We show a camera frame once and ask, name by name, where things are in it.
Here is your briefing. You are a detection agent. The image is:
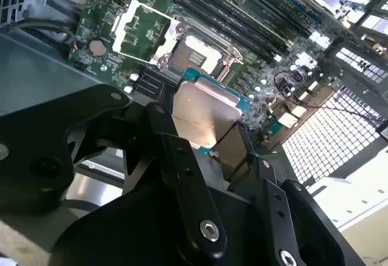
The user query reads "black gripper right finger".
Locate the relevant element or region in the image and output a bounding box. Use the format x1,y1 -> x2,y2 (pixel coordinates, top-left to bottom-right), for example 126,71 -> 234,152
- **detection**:
212,122 -> 366,266

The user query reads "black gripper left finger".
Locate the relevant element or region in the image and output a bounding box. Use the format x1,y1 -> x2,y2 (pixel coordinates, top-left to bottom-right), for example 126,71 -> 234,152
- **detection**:
0,82 -> 229,260

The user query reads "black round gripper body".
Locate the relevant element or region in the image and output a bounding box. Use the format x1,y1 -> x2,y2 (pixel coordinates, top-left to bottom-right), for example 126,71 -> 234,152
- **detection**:
48,182 -> 275,266

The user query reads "silver topped CPU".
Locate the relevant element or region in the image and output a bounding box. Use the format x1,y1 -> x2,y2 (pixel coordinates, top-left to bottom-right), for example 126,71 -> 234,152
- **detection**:
171,67 -> 252,158

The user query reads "metal CPU socket cover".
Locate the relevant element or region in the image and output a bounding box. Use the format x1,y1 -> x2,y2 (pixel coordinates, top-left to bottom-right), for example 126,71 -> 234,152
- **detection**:
110,0 -> 186,67

